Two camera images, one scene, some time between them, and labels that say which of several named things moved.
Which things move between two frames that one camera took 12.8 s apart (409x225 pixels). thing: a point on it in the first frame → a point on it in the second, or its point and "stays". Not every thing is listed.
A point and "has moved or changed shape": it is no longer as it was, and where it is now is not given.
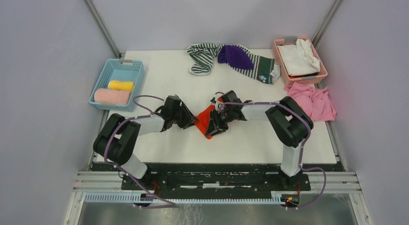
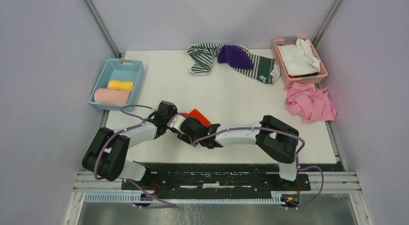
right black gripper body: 225,117 → 186,138
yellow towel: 121,85 stays
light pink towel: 113,96 stays
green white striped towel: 203,54 stays
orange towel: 204,119 has moved or changed shape
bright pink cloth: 318,103 stays
